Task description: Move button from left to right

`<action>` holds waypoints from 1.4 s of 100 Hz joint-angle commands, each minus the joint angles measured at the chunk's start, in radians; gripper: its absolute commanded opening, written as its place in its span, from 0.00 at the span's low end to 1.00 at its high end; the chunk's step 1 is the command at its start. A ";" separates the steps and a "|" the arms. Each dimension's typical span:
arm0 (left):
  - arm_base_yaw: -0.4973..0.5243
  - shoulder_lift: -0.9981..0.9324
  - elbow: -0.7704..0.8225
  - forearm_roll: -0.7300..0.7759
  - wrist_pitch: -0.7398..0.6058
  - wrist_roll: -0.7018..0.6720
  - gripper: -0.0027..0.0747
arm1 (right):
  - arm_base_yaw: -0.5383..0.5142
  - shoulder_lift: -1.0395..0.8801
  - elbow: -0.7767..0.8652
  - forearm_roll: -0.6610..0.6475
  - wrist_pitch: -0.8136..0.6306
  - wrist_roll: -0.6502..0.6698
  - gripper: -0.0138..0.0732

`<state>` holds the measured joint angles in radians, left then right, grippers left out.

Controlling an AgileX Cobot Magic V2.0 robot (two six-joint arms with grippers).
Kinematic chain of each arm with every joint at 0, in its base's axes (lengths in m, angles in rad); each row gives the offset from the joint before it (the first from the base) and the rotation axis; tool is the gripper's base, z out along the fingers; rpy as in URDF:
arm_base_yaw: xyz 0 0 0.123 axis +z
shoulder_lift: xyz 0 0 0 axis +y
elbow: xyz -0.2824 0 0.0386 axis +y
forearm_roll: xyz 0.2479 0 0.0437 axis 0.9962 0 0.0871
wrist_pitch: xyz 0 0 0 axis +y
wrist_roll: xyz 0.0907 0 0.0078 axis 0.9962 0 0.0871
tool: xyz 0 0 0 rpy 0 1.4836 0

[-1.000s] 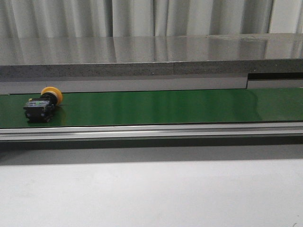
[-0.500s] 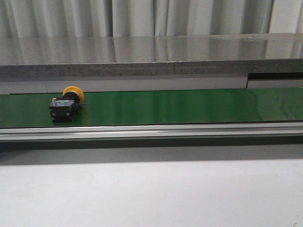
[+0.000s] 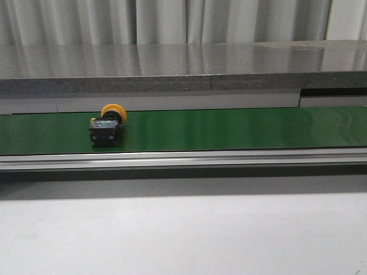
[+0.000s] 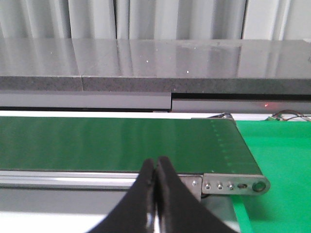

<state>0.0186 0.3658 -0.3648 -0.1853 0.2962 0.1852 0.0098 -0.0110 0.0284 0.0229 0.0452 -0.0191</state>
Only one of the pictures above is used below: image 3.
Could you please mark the white pleated curtain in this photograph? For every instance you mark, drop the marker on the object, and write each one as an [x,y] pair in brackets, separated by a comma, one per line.
[179,22]

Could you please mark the green conveyor belt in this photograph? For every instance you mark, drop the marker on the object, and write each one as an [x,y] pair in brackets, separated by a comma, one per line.
[191,130]

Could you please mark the yellow mushroom push button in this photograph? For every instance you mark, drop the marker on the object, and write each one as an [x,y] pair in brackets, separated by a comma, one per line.
[106,130]

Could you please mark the aluminium conveyor front rail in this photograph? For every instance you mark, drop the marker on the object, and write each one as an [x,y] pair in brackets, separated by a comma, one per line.
[184,159]

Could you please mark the grey conveyor rear side guard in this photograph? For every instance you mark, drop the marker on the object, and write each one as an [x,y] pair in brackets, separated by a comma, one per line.
[155,101]

